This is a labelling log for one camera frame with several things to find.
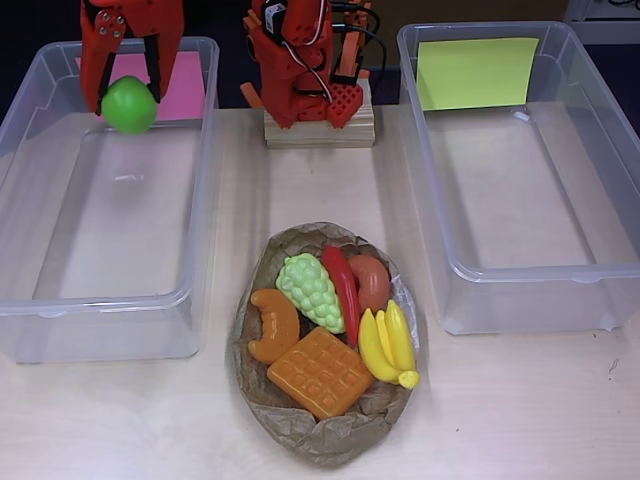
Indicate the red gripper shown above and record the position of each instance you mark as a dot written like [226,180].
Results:
[134,22]

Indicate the green toy apple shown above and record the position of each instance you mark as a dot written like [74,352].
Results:
[130,107]

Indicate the light green toy grapes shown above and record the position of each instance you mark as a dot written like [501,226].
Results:
[310,290]

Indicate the red toy chili pepper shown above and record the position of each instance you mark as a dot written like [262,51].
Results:
[342,280]

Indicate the brown toy donut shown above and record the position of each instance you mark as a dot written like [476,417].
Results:
[375,285]

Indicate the yellow toy banana bunch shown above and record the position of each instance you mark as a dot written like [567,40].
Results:
[385,350]

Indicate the red robot arm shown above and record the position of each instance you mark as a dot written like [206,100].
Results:
[290,65]

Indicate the pink paper label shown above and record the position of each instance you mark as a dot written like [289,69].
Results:
[187,90]

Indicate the clear plastic bin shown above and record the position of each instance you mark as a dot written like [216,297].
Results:
[125,225]
[525,200]

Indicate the yellow-green paper label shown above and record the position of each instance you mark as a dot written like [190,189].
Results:
[475,75]

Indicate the wooden base block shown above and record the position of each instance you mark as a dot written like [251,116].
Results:
[320,137]

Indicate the orange toy croissant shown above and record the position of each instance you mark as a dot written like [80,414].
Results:
[280,325]

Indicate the clear plastic film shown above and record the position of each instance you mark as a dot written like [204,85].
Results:
[402,300]

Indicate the orange toy waffle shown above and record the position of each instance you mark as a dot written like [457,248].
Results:
[320,375]

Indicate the crumpled brown paper bag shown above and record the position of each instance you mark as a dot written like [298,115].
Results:
[325,440]

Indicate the white furniture piece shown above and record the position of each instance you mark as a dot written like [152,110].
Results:
[600,10]

